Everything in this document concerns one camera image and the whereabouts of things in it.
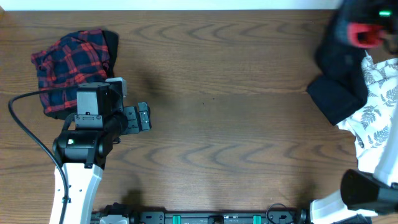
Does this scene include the black leggings with red waistband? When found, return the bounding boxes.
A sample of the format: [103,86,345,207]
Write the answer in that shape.
[307,0,397,125]

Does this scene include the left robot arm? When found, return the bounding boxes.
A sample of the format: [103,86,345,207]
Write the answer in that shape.
[50,78,151,223]

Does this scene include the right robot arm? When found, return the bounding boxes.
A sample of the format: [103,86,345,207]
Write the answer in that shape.
[295,0,397,223]

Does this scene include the red navy plaid garment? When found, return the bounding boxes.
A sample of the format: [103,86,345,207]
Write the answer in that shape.
[30,29,113,114]

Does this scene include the white fern print garment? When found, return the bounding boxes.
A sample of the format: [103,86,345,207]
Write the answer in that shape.
[338,55,397,173]

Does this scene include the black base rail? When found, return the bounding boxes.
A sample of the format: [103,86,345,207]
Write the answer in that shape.
[90,203,310,224]

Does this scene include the left black cable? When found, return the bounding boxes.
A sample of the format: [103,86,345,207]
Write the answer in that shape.
[7,88,81,224]

